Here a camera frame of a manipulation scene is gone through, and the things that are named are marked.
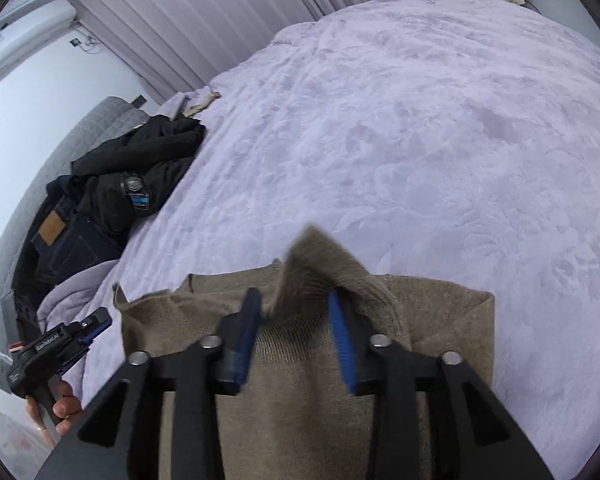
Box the black jacket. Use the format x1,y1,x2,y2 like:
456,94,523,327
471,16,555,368
47,115,207,241

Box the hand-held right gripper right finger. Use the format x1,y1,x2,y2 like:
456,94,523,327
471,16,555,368
327,287,556,480

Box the floral patterned cloth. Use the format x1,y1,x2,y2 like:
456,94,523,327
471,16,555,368
0,407,56,480

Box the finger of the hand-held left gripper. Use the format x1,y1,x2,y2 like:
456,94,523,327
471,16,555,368
79,310,113,346

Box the light grey bedding cloth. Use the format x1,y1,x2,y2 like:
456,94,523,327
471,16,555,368
37,260,121,341

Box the person's left hand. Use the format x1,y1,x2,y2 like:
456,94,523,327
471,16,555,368
26,380,83,446

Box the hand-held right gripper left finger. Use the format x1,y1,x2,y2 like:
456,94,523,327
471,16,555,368
32,287,263,480

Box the dark blue jeans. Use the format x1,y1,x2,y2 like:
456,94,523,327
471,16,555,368
17,195,126,286

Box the white air conditioner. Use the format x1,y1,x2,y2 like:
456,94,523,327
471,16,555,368
0,0,77,86

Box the small beige cloth piece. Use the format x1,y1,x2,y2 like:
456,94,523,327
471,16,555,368
182,89,222,117

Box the brown knit sweater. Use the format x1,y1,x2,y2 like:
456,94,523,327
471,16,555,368
112,225,496,480

